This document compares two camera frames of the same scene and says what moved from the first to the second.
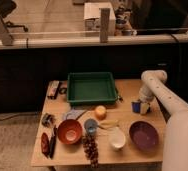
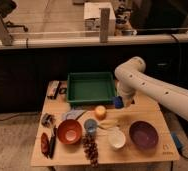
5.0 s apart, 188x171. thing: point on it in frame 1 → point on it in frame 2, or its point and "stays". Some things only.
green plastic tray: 91,87 stays
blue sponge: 136,107 → 118,102
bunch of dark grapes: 90,144 stays
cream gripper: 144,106 → 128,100
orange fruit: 100,112 stays
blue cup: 90,126 stays
